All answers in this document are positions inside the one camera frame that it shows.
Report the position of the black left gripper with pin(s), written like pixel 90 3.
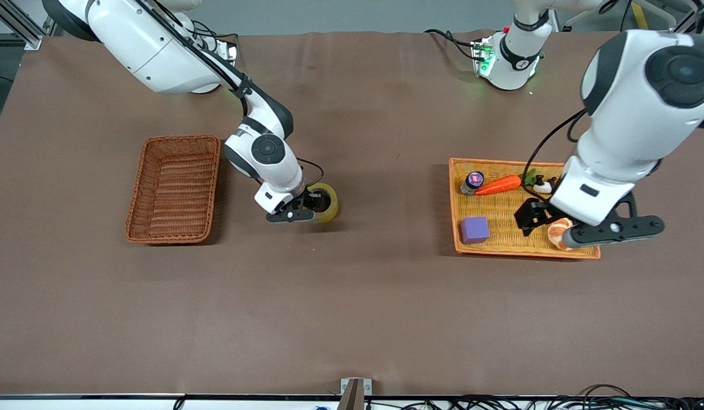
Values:
pixel 535 214

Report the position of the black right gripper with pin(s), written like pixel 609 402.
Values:
pixel 314 200

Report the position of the yellowish clear tape roll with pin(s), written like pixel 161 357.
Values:
pixel 332 214

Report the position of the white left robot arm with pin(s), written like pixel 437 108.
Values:
pixel 631 114

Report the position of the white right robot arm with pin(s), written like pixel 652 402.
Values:
pixel 158 51

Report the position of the yellow orange-rimmed wicker basket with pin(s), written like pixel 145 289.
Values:
pixel 500 208

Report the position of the brown wicker basket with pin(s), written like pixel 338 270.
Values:
pixel 175 193

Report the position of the toy croissant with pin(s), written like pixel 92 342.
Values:
pixel 557 230

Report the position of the black white panda toy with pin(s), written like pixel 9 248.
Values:
pixel 543 187

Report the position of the orange toy carrot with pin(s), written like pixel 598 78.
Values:
pixel 500 185

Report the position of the purple foam cube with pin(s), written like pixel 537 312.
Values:
pixel 474 230

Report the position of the small round black jar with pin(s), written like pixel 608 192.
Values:
pixel 474 180

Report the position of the table cover sheet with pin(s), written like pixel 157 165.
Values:
pixel 352 285

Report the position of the metal table edge bracket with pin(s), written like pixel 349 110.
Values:
pixel 346 386

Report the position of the brown mounting post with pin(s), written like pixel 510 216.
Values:
pixel 352 398

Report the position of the white table edge rail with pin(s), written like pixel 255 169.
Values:
pixel 101 403

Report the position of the aluminium frame extrusion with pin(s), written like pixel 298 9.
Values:
pixel 21 37

